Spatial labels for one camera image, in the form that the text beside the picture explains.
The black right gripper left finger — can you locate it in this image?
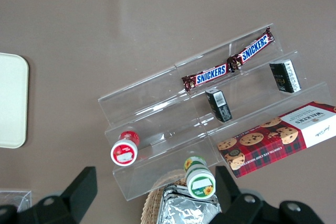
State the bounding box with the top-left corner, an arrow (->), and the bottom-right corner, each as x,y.
0,166 -> 98,224

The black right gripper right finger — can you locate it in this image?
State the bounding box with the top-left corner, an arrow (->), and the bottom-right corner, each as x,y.
209,165 -> 325,224

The oval tan wicker basket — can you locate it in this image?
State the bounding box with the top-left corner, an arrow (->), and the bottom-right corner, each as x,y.
140,168 -> 190,224

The cream plastic tray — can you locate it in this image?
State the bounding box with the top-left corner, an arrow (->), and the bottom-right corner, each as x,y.
0,52 -> 29,149

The green lidded snack cup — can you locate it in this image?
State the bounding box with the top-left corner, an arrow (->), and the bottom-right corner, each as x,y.
183,156 -> 216,200

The silver foil container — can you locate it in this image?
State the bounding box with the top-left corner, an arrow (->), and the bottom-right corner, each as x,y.
157,184 -> 223,224

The red tartan Walkers cookie box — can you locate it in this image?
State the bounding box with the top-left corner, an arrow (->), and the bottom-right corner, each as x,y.
216,100 -> 336,179

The red lidded snack cup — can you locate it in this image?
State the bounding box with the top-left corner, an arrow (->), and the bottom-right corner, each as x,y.
110,130 -> 141,167

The clear acrylic bottle rack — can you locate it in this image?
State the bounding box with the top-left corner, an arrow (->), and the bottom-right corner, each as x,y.
0,189 -> 33,213

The small black box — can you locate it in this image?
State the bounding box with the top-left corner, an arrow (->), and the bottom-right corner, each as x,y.
205,89 -> 233,123
269,59 -> 302,94

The clear acrylic stepped shelf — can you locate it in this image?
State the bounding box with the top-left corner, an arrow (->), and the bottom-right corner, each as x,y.
97,23 -> 332,202

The Snickers chocolate bar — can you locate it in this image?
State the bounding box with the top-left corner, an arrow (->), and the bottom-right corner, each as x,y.
181,63 -> 228,89
226,26 -> 275,72

